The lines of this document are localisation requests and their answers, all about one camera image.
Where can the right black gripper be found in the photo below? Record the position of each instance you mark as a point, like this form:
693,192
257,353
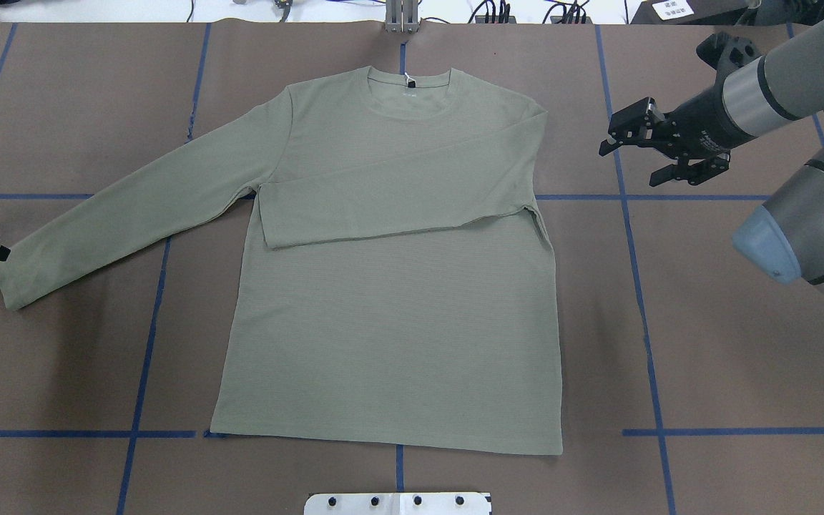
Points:
704,126

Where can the olive green long-sleeve shirt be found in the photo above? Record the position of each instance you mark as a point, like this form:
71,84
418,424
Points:
397,281

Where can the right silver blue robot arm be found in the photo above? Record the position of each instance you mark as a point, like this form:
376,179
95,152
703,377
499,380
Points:
776,95

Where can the aluminium frame post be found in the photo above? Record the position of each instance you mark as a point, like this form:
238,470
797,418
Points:
402,16

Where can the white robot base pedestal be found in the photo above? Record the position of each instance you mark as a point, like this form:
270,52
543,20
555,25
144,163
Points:
466,502

